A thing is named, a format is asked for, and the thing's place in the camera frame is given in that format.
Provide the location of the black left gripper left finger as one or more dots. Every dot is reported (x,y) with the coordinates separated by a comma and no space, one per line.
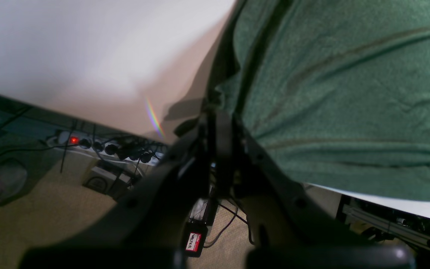
(145,229)

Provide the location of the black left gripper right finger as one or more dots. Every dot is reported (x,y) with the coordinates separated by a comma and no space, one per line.
(289,230)

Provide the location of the dark green t-shirt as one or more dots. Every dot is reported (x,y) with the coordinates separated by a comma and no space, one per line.
(337,92)

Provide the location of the black power adapter red label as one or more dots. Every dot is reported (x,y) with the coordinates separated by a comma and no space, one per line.
(195,234)

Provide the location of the grey electronic box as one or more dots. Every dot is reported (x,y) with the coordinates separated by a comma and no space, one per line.
(113,181)

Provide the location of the power strip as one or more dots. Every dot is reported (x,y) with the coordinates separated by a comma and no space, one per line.
(118,149)

